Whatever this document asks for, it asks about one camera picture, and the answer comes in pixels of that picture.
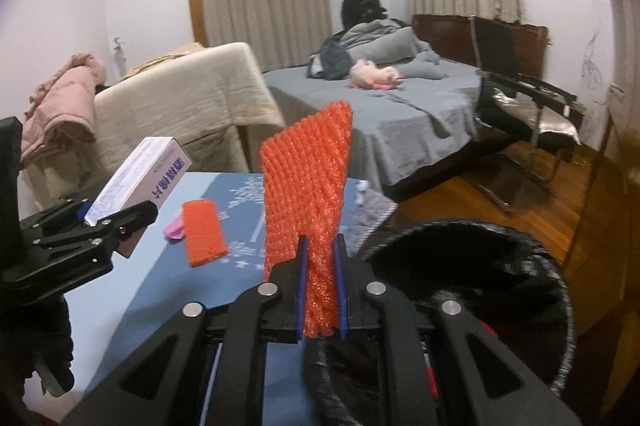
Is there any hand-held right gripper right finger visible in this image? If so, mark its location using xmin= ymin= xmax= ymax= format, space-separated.
xmin=332 ymin=233 xmax=583 ymax=426

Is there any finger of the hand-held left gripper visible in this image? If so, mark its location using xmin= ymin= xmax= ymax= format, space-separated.
xmin=30 ymin=200 xmax=159 ymax=293
xmin=20 ymin=199 xmax=92 ymax=245

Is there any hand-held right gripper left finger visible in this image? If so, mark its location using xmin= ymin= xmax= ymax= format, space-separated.
xmin=62 ymin=233 xmax=308 ymax=426

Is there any white cardboard box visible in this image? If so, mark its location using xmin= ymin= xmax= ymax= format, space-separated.
xmin=84 ymin=136 xmax=193 ymax=259

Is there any orange red pad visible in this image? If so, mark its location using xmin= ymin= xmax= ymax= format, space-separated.
xmin=260 ymin=100 xmax=355 ymax=339

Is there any black bag lined bin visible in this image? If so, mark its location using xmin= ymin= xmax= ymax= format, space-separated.
xmin=305 ymin=219 xmax=576 ymax=426

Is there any person's left forearm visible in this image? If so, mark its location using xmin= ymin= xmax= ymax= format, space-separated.
xmin=0 ymin=291 xmax=76 ymax=426

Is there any pink cloth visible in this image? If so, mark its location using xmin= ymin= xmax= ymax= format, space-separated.
xmin=164 ymin=215 xmax=188 ymax=241

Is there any blue tree print tablecloth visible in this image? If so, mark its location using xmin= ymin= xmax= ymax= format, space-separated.
xmin=60 ymin=171 xmax=386 ymax=426

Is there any orange foam net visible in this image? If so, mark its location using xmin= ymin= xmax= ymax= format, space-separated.
xmin=182 ymin=199 xmax=228 ymax=267

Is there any pink jacket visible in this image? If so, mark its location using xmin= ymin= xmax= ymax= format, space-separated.
xmin=20 ymin=52 xmax=108 ymax=164

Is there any beige blanket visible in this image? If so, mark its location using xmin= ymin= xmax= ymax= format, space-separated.
xmin=94 ymin=42 xmax=286 ymax=174

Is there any bed with grey sheet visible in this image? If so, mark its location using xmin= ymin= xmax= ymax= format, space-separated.
xmin=262 ymin=56 xmax=488 ymax=202

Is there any pink plush toy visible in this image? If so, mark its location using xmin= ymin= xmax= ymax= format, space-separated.
xmin=348 ymin=60 xmax=405 ymax=91

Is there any dark blue clothing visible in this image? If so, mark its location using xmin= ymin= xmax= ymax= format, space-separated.
xmin=307 ymin=44 xmax=353 ymax=81

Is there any grey duvet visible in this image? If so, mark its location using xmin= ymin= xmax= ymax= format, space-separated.
xmin=327 ymin=19 xmax=451 ymax=80

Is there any silver seat cushion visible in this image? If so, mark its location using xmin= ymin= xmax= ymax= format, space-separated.
xmin=490 ymin=86 xmax=581 ymax=144

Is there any dark wooden headboard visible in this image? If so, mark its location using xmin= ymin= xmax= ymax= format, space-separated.
xmin=411 ymin=14 xmax=548 ymax=82

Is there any black metal chair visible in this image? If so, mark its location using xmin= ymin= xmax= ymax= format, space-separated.
xmin=467 ymin=16 xmax=586 ymax=214

